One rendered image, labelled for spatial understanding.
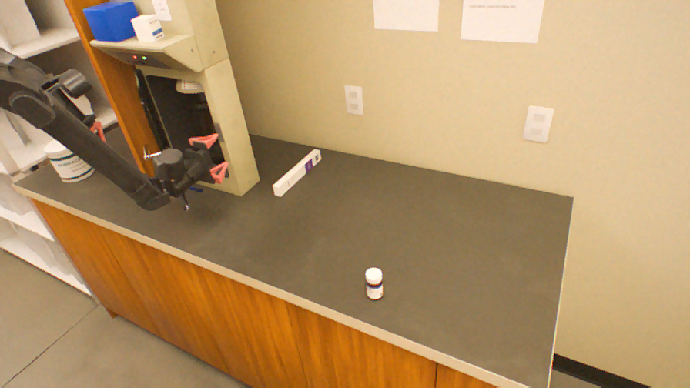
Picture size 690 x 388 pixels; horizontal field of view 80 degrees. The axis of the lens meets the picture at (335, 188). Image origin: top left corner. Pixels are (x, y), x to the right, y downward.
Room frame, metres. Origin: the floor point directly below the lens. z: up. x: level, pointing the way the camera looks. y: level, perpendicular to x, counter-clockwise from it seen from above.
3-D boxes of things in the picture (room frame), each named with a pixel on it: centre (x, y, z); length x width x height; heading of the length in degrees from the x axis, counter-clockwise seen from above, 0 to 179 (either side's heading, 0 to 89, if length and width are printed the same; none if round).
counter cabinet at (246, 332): (1.25, 0.29, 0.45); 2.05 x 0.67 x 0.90; 57
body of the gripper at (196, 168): (0.97, 0.38, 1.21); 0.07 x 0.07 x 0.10; 57
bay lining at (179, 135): (1.40, 0.41, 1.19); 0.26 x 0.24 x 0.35; 57
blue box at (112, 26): (1.29, 0.58, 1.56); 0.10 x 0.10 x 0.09; 57
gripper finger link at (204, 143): (1.03, 0.34, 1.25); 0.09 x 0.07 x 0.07; 147
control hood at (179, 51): (1.25, 0.51, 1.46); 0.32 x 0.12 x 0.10; 57
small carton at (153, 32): (1.22, 0.46, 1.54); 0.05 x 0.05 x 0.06; 75
